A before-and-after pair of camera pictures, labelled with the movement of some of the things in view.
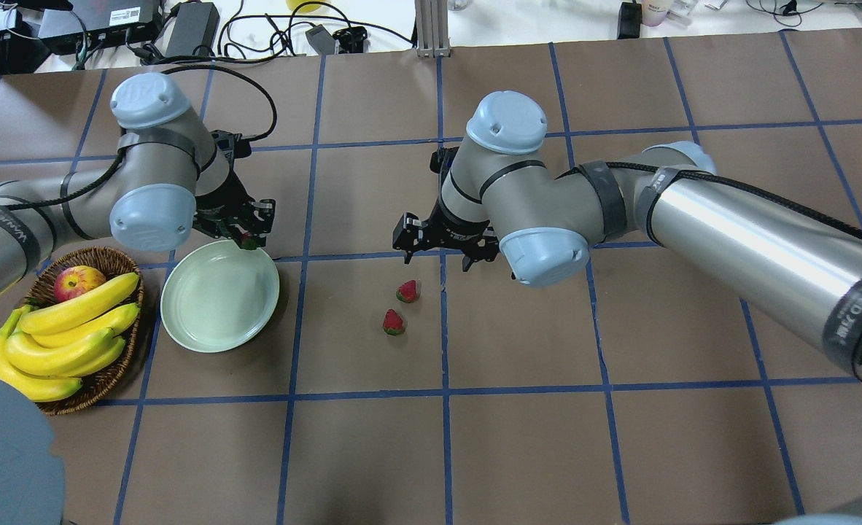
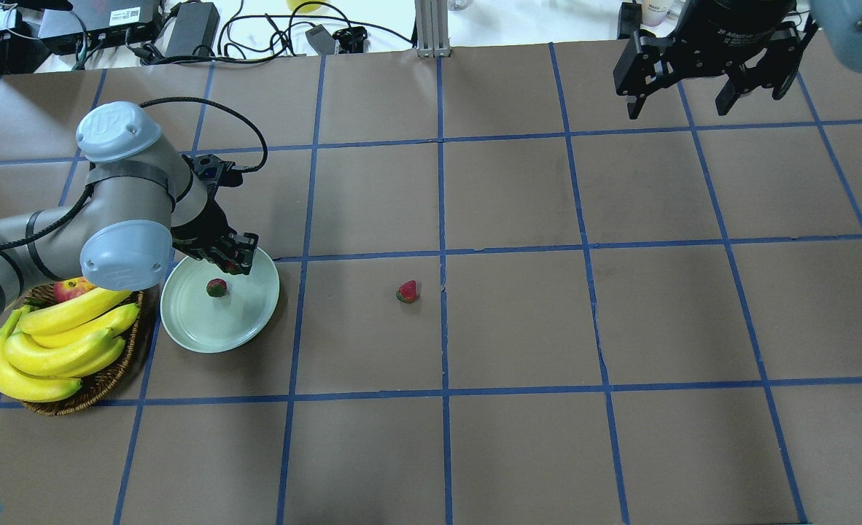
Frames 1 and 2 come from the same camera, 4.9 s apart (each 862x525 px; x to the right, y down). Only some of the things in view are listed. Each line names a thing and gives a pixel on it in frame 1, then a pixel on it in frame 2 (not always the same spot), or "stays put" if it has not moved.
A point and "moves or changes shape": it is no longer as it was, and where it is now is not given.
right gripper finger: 486,250 -> 775,68
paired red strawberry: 407,292 stays put
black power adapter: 195,31 stays put
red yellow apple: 74,280 stays put
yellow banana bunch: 45,352 stays put
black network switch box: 86,24 stays put
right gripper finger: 410,235 -> 645,65
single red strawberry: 249,241 moves or changes shape
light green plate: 219,296 stays put
